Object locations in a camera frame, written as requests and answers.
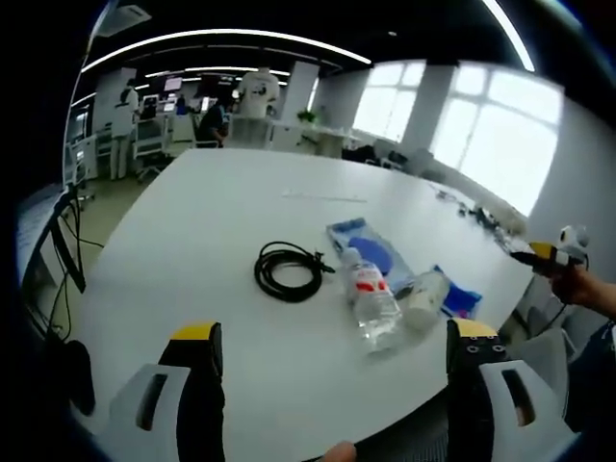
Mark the person's left hand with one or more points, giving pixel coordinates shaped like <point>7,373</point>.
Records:
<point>339,453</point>

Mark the long ceiling light strip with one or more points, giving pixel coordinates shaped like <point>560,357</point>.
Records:
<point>216,41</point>

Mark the black chair back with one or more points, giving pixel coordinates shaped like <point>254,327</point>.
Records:
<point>79,375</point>

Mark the green potted plant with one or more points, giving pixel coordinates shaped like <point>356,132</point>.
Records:
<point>307,116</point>

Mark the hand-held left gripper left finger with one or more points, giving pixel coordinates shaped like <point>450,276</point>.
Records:
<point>144,399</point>

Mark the white table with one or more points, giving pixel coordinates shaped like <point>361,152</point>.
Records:
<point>231,212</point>

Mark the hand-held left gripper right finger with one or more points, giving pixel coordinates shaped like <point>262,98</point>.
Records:
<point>510,399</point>

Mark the person's right hand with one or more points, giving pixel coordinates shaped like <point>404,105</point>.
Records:
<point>587,291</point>

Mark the white equipment cart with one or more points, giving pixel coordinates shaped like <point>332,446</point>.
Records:
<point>151,139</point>

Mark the large blue white packet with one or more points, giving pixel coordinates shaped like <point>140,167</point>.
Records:
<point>370,240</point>

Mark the pile of small desk items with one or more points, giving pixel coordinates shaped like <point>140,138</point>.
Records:
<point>495,219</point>

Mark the grey office chair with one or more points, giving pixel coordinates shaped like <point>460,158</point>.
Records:
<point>546,356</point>

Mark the person's dark blue clothing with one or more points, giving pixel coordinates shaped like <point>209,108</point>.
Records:
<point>594,375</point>

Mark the small blue packet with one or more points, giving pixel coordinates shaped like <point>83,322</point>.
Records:
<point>464,300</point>

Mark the clear water bottle red label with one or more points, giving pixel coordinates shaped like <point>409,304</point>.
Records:
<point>377,313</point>

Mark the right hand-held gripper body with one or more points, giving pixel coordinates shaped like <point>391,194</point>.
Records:
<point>572,240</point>

